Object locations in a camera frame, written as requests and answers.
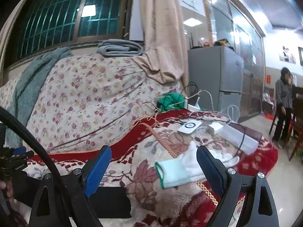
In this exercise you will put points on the white round device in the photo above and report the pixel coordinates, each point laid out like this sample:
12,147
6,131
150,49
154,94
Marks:
189,127

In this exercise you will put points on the floral print quilt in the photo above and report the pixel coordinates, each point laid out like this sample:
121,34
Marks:
89,101

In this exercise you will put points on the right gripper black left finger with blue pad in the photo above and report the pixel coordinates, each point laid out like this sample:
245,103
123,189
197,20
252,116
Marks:
61,199

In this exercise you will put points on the green cloth bundle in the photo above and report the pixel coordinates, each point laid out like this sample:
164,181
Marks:
171,101

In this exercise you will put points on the black pants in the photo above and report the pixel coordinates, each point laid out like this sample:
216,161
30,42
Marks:
107,202

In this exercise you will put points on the white charger adapter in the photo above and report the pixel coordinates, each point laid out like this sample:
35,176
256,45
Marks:
214,128

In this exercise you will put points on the window with green grille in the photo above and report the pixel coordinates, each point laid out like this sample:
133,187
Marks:
43,24

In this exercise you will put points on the person in dark jacket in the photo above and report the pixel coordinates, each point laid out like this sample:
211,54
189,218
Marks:
284,106

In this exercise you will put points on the folded grey towel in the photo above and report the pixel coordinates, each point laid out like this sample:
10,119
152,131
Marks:
119,48

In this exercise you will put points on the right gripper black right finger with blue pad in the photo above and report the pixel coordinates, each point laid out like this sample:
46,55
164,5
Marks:
259,207

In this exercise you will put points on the person's left hand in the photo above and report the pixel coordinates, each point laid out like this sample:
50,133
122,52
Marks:
8,188

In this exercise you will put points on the white power strip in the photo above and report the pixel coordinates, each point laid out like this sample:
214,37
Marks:
244,138

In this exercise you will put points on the grey-blue fuzzy cardigan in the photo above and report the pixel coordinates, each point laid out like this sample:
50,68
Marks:
31,81

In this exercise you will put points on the red white floral fleece blanket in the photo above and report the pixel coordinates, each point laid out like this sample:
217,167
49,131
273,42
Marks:
192,204

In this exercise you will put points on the beige curtain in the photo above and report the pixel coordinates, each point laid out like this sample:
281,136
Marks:
165,55

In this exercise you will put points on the grey refrigerator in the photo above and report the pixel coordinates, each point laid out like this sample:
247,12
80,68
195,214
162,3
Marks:
218,73

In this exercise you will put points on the white glove green cuff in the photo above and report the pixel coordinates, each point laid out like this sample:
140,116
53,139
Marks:
193,165

